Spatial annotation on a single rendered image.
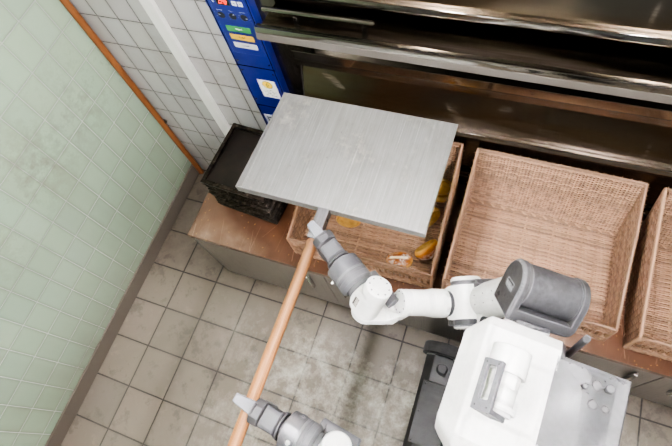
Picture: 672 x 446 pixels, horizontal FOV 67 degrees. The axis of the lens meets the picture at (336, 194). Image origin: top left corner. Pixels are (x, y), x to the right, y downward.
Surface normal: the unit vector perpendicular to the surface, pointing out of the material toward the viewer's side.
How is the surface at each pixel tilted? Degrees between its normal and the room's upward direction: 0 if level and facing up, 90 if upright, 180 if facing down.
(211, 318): 0
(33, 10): 90
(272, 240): 0
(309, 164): 0
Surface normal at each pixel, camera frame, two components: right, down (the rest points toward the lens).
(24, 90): 0.93, 0.22
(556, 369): -0.18, -0.46
